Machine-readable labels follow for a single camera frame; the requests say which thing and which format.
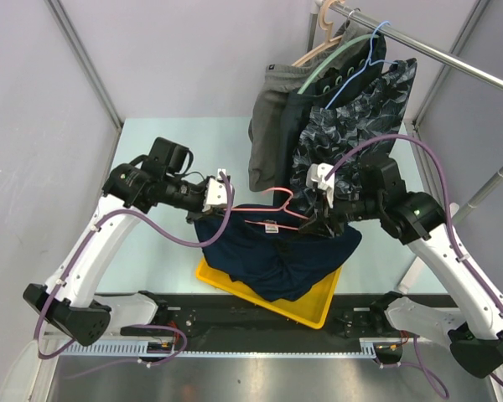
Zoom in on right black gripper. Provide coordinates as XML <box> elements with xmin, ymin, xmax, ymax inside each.
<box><xmin>298</xmin><ymin>184</ymin><xmax>383</xmax><ymax>238</ymax></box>

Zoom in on navy blue shorts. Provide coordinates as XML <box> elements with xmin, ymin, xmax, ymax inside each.
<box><xmin>203</xmin><ymin>204</ymin><xmax>362</xmax><ymax>302</ymax></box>

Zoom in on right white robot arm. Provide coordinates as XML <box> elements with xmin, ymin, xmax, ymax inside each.
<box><xmin>300</xmin><ymin>157</ymin><xmax>503</xmax><ymax>379</ymax></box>

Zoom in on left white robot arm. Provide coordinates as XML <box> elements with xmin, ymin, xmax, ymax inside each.
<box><xmin>23</xmin><ymin>137</ymin><xmax>232</xmax><ymax>346</ymax></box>

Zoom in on leaf patterned shorts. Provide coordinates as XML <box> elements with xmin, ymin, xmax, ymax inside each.
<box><xmin>288</xmin><ymin>58</ymin><xmax>417</xmax><ymax>213</ymax></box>

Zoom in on dark teal shorts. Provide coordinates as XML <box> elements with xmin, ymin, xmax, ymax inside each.
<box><xmin>274</xmin><ymin>40</ymin><xmax>365</xmax><ymax>188</ymax></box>

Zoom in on grey sweat shorts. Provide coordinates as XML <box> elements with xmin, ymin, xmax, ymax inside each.
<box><xmin>248</xmin><ymin>22</ymin><xmax>369</xmax><ymax>192</ymax></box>

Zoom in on green hanger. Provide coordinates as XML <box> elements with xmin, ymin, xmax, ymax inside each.
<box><xmin>297</xmin><ymin>34</ymin><xmax>374</xmax><ymax>95</ymax></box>

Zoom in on wooden hanger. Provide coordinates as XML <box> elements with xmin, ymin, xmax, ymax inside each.
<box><xmin>293</xmin><ymin>0</ymin><xmax>345</xmax><ymax>67</ymax></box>

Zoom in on yellow plastic tray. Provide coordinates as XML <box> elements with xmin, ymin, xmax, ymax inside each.
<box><xmin>195</xmin><ymin>259</ymin><xmax>342</xmax><ymax>329</ymax></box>

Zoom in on grey rack pole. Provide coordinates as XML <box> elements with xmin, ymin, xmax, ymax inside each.
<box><xmin>452</xmin><ymin>165</ymin><xmax>503</xmax><ymax>224</ymax></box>

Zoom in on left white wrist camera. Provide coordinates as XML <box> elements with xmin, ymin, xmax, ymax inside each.
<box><xmin>203</xmin><ymin>168</ymin><xmax>233</xmax><ymax>212</ymax></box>

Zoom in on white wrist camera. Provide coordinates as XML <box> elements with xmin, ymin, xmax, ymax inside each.
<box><xmin>306</xmin><ymin>163</ymin><xmax>335</xmax><ymax>209</ymax></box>
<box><xmin>203</xmin><ymin>168</ymin><xmax>233</xmax><ymax>212</ymax></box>

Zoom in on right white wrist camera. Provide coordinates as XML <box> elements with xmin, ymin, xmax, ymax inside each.
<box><xmin>306</xmin><ymin>163</ymin><xmax>335</xmax><ymax>209</ymax></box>

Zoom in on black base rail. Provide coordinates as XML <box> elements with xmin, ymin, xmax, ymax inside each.
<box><xmin>96</xmin><ymin>292</ymin><xmax>423</xmax><ymax>365</ymax></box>

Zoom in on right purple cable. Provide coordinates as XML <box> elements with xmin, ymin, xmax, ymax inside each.
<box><xmin>324</xmin><ymin>133</ymin><xmax>503</xmax><ymax>399</ymax></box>

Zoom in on blue wire hanger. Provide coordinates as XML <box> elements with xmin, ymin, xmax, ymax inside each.
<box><xmin>321</xmin><ymin>28</ymin><xmax>387</xmax><ymax>109</ymax></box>

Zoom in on metal clothes rail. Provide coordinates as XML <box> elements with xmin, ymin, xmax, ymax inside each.
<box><xmin>329</xmin><ymin>5</ymin><xmax>503</xmax><ymax>91</ymax></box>

